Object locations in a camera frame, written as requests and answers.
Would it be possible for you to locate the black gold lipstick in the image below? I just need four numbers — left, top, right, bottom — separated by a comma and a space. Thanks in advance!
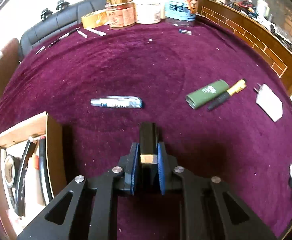
139, 122, 158, 184

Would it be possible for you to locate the small blue white tube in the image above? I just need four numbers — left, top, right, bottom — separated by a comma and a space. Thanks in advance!
90, 96, 143, 109

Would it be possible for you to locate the green lighter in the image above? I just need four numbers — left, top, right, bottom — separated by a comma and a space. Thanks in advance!
186, 80, 229, 109

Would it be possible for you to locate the maroon tablecloth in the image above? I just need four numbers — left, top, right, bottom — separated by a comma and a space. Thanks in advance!
0, 18, 292, 236

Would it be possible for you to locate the large white charger block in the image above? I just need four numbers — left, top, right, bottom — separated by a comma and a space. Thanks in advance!
254, 83, 283, 122

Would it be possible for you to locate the black marker in tray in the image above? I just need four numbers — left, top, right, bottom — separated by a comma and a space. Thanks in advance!
15, 139, 36, 217

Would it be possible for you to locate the cardboard tray box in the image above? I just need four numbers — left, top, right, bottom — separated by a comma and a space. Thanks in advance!
0, 112, 67, 239

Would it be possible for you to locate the yellow black pen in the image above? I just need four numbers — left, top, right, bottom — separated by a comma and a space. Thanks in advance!
207, 79, 246, 111

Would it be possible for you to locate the black tape roll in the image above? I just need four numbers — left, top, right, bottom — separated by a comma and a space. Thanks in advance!
0, 150, 21, 189

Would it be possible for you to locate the small battery near jars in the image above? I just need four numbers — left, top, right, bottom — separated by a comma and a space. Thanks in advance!
179, 29, 192, 35

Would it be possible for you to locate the wooden cabinet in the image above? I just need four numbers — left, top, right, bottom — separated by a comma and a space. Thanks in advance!
198, 0, 292, 95

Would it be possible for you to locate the yellow tape roll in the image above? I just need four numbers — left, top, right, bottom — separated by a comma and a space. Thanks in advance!
81, 9, 108, 29

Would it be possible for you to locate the orange label jar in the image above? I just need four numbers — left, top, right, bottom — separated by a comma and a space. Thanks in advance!
105, 0, 135, 29

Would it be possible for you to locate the white plastic jar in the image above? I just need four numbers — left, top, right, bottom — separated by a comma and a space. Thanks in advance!
133, 0, 162, 24

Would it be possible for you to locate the black leather sofa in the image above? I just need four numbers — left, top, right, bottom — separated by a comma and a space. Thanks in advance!
18, 0, 106, 61

